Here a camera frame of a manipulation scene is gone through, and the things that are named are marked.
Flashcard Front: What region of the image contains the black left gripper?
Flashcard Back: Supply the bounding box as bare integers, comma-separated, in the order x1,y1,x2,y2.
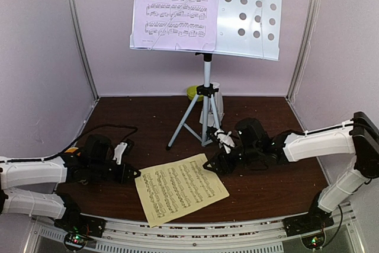
89,159,140,184

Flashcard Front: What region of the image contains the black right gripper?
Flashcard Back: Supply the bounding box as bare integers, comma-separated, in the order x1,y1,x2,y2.
203,144,260,176

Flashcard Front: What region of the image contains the yellow sheet music page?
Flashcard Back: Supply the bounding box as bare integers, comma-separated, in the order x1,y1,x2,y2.
135,153,229,228

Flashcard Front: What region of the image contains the purple sheet music page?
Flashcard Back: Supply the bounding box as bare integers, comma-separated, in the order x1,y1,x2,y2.
130,0,219,52

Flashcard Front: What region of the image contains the white perforated music stand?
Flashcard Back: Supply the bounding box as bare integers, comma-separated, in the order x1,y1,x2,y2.
130,0,282,150

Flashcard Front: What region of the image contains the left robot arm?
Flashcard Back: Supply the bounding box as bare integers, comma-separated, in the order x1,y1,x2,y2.
1,134,141,238

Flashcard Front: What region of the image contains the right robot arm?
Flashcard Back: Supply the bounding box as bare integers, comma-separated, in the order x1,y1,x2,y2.
203,111,378,236

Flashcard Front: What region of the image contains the white metronome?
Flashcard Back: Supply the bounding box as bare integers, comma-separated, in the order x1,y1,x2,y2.
208,82,224,127

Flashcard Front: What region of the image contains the patterned ceramic mug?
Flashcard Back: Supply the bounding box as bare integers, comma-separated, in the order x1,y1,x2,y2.
65,147,81,155

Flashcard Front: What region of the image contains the green plastic bowl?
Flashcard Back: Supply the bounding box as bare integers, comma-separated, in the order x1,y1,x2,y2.
187,85,204,102

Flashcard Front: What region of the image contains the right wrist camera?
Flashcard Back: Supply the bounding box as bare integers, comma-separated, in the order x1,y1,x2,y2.
207,127,236,154

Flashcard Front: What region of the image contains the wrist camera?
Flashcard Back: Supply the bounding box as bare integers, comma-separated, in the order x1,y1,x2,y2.
113,139,134,165
207,127,236,154

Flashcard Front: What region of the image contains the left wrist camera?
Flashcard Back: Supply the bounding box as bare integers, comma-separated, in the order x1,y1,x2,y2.
113,139,134,165

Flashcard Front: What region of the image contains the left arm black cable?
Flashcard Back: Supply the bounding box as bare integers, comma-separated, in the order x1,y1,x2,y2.
0,124,139,164

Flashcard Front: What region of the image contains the metal front base rail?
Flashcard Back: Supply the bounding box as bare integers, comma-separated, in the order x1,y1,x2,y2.
29,210,356,253

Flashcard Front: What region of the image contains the right aluminium corner post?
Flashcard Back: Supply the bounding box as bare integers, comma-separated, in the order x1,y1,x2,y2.
287,0,320,104

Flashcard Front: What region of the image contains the aluminium corner post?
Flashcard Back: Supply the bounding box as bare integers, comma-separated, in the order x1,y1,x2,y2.
287,0,320,104
68,0,99,101

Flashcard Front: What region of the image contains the left aluminium corner post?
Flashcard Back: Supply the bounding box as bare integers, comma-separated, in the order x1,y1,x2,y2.
68,0,99,101

